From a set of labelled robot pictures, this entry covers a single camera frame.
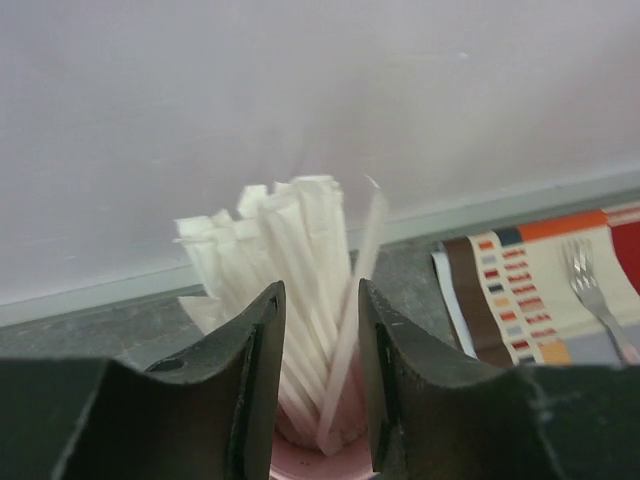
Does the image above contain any colourful patchwork placemat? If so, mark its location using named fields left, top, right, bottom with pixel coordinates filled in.
left=432, top=203, right=639, bottom=367

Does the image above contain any pink straw holder cup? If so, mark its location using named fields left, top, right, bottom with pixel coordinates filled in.
left=270, top=350, right=375, bottom=479

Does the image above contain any pink handled fork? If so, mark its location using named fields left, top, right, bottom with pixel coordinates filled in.
left=560, top=239, right=639, bottom=365

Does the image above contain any single white straw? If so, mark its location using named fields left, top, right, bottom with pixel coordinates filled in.
left=316, top=177, right=388, bottom=456

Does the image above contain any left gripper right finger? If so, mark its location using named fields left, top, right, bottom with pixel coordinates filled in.
left=358, top=280, right=639, bottom=479

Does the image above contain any white wrapped straws bundle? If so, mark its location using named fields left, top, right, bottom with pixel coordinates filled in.
left=175, top=175, right=351, bottom=449

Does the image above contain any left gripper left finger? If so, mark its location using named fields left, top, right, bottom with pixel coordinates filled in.
left=1, top=282, right=286, bottom=479

